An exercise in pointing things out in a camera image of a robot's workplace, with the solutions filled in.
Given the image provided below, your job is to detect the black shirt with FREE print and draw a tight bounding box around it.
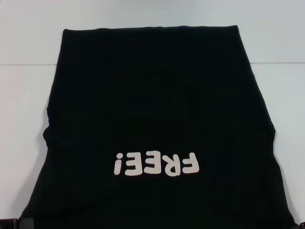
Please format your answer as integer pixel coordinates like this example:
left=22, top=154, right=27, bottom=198
left=21, top=24, right=302, bottom=229

